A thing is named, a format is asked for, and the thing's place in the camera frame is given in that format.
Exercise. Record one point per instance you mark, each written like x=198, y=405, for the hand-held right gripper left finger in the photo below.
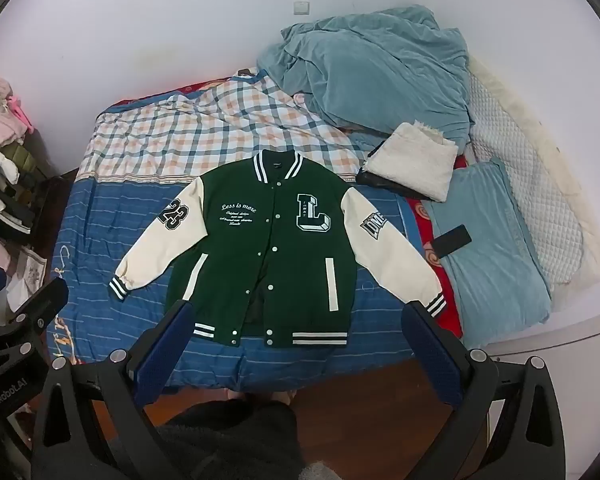
x=162, y=347

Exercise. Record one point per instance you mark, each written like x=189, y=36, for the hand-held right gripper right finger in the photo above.
x=432, y=350

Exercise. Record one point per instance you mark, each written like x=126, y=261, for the green varsity jacket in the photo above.
x=260, y=280

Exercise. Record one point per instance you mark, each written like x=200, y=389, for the pile of clothes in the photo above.
x=2, y=160

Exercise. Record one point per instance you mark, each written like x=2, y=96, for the red patterned sheet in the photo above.
x=432, y=255

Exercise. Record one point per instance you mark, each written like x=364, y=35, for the light blue folded blanket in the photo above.
x=490, y=260

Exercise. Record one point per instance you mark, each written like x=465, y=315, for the black phone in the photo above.
x=451, y=240

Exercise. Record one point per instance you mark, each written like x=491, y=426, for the person's dark fuzzy trousers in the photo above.
x=230, y=440

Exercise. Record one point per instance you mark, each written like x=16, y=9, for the folded white fleece cloth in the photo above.
x=415, y=160

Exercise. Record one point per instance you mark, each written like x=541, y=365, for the cream quilted mattress pad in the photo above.
x=535, y=180

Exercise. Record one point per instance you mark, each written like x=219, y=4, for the blue striped plaid bed quilt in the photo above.
x=180, y=130

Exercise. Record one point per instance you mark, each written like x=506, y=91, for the teal velvet blanket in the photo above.
x=375, y=75

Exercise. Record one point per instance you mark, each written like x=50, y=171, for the white wall switch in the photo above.
x=300, y=7

